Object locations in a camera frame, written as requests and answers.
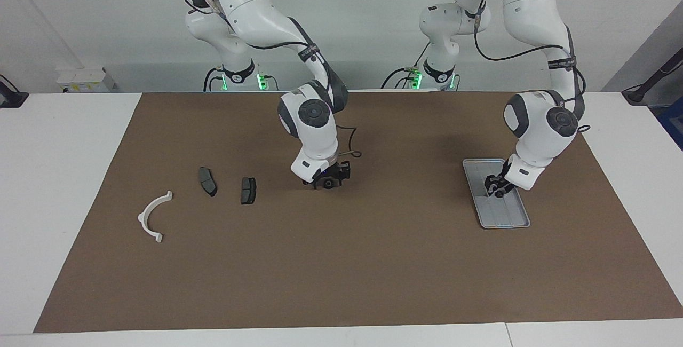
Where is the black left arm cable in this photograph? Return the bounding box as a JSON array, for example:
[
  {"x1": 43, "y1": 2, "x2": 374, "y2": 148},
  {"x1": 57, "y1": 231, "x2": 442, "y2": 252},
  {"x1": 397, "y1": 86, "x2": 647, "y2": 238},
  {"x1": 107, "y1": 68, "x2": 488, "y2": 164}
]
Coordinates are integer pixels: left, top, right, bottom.
[{"x1": 472, "y1": 0, "x2": 591, "y2": 135}]

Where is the black right base cable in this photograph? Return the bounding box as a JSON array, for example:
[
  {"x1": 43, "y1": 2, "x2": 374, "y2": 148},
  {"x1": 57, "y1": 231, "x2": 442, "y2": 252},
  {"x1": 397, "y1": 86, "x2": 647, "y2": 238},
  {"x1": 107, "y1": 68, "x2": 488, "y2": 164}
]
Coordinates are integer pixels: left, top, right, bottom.
[{"x1": 203, "y1": 66, "x2": 225, "y2": 92}]

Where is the rectangular dark brake pad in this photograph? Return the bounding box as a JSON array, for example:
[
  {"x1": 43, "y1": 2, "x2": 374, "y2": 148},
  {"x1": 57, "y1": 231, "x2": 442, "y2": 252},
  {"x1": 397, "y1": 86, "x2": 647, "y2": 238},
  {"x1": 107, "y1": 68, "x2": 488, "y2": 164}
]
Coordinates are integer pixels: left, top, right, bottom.
[{"x1": 240, "y1": 177, "x2": 258, "y2": 206}]

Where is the white semicircular plastic bracket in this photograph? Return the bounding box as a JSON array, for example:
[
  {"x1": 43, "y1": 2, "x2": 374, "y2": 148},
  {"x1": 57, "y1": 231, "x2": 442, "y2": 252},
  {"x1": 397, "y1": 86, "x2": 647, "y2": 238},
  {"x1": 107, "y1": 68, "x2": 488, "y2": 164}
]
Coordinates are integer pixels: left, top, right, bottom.
[{"x1": 138, "y1": 191, "x2": 174, "y2": 243}]

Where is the black base cable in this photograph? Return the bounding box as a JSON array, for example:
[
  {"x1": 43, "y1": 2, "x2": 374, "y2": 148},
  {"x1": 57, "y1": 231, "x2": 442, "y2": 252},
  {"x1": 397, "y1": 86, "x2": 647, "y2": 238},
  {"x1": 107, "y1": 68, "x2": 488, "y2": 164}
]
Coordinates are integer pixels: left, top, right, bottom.
[
  {"x1": 203, "y1": 66, "x2": 225, "y2": 92},
  {"x1": 380, "y1": 43, "x2": 431, "y2": 90}
]

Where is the blue object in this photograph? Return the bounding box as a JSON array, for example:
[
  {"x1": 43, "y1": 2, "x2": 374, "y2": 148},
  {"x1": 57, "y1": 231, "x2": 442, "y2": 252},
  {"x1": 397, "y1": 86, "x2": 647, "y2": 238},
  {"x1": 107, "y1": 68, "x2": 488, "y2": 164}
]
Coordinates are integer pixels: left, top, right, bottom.
[{"x1": 657, "y1": 96, "x2": 683, "y2": 151}]

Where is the brown table mat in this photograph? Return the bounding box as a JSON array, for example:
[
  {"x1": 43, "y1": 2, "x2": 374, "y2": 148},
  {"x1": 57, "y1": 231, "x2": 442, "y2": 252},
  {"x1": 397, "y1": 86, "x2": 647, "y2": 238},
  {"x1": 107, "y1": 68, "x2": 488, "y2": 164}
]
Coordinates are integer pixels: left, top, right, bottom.
[{"x1": 33, "y1": 91, "x2": 683, "y2": 334}]

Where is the elongated grey brake pad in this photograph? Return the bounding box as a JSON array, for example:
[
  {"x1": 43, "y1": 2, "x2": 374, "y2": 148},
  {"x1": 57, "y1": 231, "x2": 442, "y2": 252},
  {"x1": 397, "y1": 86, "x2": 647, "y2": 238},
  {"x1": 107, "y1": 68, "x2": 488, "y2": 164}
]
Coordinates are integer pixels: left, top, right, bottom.
[{"x1": 198, "y1": 167, "x2": 218, "y2": 198}]

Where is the white power box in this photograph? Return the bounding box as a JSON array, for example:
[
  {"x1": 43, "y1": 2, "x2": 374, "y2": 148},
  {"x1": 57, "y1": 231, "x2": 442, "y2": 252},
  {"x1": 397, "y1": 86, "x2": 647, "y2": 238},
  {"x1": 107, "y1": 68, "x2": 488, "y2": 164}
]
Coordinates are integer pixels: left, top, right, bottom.
[{"x1": 56, "y1": 67, "x2": 115, "y2": 93}]

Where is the silver metal tray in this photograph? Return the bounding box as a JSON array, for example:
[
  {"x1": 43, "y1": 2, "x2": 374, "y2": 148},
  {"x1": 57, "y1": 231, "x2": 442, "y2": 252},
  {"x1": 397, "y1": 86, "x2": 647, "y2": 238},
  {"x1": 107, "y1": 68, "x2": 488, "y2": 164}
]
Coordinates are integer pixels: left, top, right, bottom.
[{"x1": 462, "y1": 159, "x2": 531, "y2": 229}]

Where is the black left base cable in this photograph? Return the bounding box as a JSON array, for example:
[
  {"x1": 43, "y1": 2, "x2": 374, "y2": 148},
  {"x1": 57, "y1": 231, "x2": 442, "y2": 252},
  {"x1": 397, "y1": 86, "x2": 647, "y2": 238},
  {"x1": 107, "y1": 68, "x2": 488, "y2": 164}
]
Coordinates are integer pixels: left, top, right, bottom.
[{"x1": 380, "y1": 43, "x2": 431, "y2": 90}]

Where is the black table clamp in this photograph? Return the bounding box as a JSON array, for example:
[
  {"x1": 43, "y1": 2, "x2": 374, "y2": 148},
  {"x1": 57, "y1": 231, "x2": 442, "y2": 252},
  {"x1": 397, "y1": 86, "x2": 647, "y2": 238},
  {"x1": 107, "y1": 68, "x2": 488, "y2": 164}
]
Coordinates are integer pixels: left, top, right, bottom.
[{"x1": 0, "y1": 74, "x2": 30, "y2": 108}]

